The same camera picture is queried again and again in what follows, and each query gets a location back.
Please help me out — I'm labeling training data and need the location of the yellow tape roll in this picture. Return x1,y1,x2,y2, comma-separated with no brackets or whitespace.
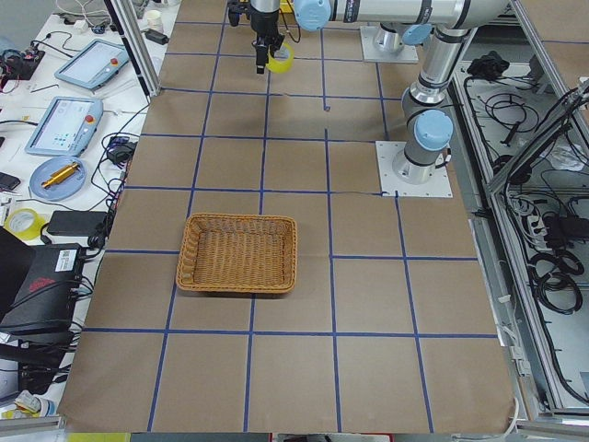
266,42,295,74
4,208,46,241

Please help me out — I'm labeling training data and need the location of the aluminium frame post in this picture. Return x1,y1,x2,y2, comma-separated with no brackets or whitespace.
104,0,161,98

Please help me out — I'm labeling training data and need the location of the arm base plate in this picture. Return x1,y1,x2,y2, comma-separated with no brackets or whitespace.
375,141,453,198
360,26,419,64

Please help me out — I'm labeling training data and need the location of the white paper cup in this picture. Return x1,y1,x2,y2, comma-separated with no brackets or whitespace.
144,9,164,33

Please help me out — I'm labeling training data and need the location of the lower teach pendant tablet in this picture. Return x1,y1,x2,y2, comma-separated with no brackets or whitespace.
25,96,103,157

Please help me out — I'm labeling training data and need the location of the upper teach pendant tablet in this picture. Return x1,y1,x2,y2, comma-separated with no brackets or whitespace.
54,39,130,90

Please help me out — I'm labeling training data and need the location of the blue plate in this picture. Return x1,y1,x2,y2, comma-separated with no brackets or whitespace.
29,156,87,202

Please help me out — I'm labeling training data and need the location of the black cable bundle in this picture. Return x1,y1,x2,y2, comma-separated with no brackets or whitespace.
526,252,585,314

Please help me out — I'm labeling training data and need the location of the brass cylinder tool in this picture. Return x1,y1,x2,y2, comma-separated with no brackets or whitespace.
41,162,80,189

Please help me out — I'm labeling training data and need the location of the brown wicker basket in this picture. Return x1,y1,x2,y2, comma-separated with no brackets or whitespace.
176,213,297,295

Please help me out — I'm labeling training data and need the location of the teach pendant tablet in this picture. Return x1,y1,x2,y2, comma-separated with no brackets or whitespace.
25,96,103,157
54,39,130,90

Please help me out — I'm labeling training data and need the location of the yellow tape roll on desk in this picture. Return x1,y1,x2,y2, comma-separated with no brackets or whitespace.
4,208,46,241

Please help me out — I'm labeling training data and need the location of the black computer box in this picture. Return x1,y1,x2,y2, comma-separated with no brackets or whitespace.
1,228,84,336

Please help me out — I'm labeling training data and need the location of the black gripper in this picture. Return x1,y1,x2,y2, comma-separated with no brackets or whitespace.
250,0,280,35
255,33,284,74

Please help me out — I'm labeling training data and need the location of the black power adapter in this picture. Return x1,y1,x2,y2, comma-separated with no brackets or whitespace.
46,211,107,237

